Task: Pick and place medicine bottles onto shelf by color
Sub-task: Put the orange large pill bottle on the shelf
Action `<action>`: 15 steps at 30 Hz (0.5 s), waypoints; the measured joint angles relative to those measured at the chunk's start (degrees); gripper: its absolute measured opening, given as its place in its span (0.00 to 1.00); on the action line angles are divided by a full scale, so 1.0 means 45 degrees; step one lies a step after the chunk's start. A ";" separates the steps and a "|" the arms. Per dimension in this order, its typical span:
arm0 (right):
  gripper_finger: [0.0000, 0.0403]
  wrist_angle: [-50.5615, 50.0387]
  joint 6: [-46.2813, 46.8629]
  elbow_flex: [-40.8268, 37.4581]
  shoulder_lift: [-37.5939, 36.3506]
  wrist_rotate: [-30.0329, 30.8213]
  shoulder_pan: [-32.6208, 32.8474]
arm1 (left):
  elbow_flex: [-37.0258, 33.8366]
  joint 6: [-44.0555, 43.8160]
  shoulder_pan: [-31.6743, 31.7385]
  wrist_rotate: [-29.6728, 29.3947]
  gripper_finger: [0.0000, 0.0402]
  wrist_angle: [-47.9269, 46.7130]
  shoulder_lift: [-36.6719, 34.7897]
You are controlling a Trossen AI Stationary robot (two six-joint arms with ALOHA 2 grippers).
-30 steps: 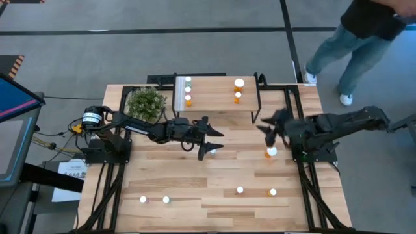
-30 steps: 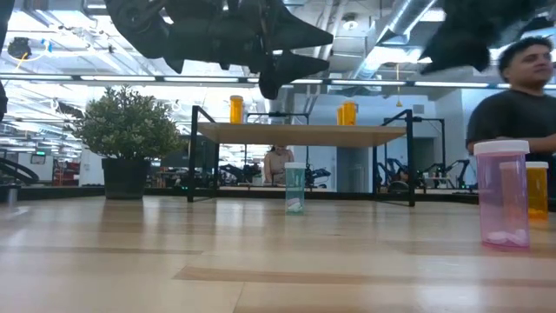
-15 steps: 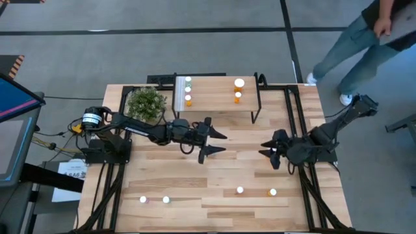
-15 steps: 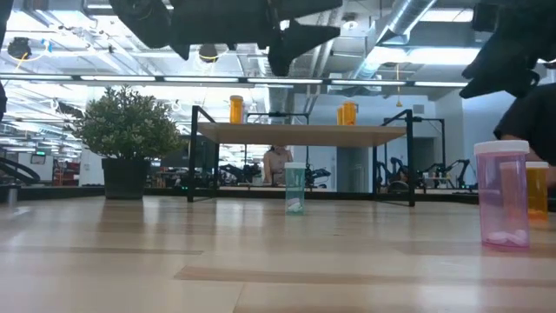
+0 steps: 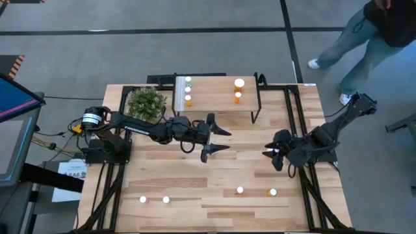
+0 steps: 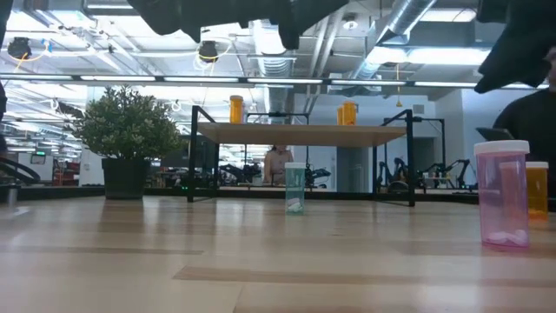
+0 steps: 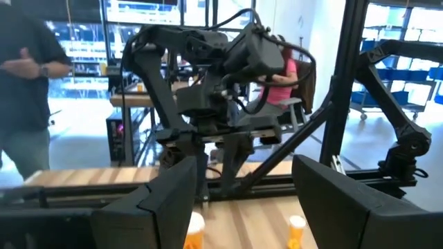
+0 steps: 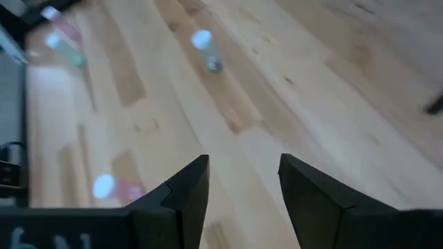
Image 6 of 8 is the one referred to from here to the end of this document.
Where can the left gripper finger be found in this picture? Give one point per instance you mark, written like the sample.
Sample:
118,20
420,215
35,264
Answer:
299,21

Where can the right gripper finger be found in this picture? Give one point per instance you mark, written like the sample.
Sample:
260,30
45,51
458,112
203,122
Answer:
521,56

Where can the large orange medicine bottle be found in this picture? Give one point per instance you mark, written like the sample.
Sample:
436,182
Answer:
350,115
538,191

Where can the pink medicine bottle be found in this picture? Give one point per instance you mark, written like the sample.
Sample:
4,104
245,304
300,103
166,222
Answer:
501,195

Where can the green medicine bottle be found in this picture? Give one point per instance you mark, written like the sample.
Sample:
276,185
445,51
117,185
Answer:
295,187

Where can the background black robot arm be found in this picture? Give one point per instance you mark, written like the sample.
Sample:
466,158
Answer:
239,171
452,167
315,175

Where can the wooden shelf, black legs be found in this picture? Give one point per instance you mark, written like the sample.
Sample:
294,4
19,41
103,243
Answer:
304,135

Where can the black crossbar with light strips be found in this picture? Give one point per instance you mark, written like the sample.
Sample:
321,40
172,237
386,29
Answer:
330,82

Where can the person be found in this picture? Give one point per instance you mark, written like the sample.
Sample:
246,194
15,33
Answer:
278,167
530,126

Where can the ceiling light panel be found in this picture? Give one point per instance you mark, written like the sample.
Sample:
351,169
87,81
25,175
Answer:
447,55

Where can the yellow hanging pendant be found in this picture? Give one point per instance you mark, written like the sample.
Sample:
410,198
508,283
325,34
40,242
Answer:
398,103

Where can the green plant in black pot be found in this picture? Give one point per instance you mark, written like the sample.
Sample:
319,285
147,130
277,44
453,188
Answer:
126,130

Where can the red storage shelving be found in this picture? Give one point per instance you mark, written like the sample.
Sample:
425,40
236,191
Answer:
65,174

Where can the black curved handrail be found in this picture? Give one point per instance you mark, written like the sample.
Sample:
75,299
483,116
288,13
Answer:
21,170

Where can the silver spiral ventilation duct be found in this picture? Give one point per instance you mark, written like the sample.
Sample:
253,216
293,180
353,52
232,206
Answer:
273,65
408,15

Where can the grey wall box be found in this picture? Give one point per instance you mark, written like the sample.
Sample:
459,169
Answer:
418,108

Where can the thin black stand frame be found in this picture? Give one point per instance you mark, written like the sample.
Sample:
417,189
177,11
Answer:
443,152

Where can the black aluminium table frame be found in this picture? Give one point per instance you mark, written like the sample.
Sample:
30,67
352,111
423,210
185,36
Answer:
65,192

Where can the silver metal post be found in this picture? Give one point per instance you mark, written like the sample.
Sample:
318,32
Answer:
11,195

